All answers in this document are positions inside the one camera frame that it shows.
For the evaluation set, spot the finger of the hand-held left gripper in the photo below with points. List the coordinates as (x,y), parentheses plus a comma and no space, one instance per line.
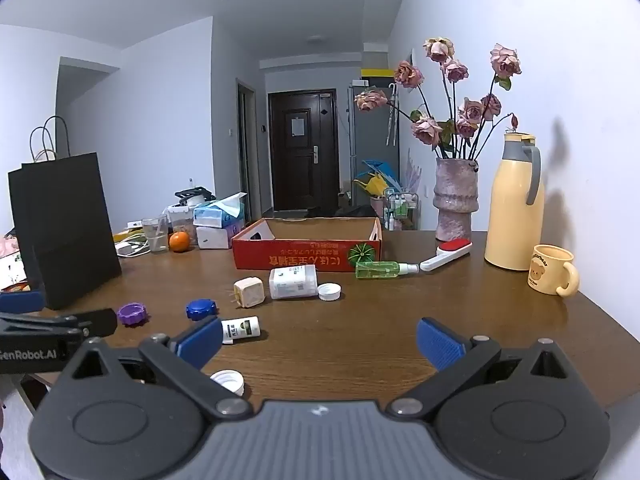
(100,322)
(20,302)

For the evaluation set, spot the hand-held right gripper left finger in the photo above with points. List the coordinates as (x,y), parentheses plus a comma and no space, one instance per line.
(200,342)

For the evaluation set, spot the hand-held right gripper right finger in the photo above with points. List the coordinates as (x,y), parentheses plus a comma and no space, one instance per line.
(440,345)

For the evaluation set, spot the blue bottle cap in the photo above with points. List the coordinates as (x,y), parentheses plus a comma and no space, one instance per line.
(201,308)

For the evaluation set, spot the purple bottle cap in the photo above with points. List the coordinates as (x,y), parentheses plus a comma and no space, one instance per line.
(133,314)

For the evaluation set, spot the small white bottle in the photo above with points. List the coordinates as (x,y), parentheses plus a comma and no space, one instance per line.
(245,329)

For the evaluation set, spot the small white screw cap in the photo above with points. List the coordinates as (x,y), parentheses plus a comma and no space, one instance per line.
(239,388)

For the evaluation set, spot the beige power adapter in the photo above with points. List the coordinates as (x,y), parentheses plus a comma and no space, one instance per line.
(250,292)

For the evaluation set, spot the green spray bottle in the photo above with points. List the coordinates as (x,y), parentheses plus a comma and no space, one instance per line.
(377,270)

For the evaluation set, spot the red and white lint brush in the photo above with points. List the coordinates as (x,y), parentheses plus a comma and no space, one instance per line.
(452,246)

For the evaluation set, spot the large white pill bottle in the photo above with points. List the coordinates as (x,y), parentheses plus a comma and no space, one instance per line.
(292,282)

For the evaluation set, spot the large white screw cap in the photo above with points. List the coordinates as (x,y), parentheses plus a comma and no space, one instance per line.
(329,292)

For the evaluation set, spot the red cardboard box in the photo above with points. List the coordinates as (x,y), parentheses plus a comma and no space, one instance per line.
(300,257)

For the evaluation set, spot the pink plastic bag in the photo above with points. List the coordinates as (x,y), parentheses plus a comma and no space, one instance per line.
(9,245)

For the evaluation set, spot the yellow packet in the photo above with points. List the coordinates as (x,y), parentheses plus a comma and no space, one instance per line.
(125,236)

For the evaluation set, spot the black paper bag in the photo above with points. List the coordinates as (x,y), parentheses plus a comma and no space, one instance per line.
(65,220)

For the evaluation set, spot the clear drinking glass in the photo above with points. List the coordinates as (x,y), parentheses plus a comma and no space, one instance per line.
(156,240)

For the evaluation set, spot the orange fruit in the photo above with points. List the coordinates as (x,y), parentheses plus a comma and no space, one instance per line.
(180,241)

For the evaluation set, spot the white tissue pack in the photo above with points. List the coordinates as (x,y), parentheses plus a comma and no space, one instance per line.
(215,237)

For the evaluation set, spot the clear plastic container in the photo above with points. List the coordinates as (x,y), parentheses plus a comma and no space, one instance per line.
(180,220)

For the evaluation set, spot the blue tissue pack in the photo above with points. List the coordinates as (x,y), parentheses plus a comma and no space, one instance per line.
(215,215)

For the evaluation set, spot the yellow bear mug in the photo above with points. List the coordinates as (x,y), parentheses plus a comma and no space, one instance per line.
(545,267)

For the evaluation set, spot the white roll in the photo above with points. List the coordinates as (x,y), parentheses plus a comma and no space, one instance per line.
(190,201)

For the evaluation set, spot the metal trolley rack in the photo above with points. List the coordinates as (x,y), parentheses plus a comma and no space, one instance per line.
(400,207)

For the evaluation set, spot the pink ceramic vase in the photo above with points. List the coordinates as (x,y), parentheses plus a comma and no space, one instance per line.
(454,200)

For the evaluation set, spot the black folded holder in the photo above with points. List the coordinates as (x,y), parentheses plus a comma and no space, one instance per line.
(192,192)

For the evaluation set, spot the yellow thermos jug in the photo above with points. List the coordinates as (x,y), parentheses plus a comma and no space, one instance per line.
(512,210)

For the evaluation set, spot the pink plastic bucket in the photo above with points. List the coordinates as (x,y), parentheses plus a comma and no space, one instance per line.
(376,205)

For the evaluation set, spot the yellow plastic item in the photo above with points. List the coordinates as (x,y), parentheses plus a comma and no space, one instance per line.
(372,182)

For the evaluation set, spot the blue plastic item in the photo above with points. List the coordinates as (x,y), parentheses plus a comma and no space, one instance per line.
(375,166)

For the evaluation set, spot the dark wooden entrance door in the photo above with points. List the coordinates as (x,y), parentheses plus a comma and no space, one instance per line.
(300,170)

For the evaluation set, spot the bunch of dried pink roses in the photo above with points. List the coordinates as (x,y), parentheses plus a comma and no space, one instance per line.
(427,130)

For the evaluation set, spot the grey refrigerator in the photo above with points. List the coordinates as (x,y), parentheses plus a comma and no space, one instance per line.
(367,140)

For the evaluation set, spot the white paper notice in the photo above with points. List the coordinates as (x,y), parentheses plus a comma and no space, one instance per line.
(298,126)

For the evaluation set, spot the yellow and black box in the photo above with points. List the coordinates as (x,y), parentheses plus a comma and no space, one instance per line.
(375,75)

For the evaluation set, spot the dark side door frame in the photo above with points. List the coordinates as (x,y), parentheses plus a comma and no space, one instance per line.
(245,160)

